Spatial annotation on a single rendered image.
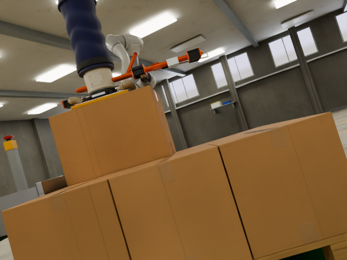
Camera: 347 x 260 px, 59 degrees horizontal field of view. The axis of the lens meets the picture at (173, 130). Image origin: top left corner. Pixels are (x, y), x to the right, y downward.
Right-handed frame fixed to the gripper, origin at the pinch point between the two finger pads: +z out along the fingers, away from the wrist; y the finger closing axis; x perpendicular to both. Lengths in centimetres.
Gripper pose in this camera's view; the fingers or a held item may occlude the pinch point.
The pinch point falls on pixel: (141, 71)
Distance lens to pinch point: 193.7
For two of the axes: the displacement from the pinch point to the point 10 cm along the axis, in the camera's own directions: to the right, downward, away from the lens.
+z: -0.5, -0.4, -10.0
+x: -9.6, 2.9, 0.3
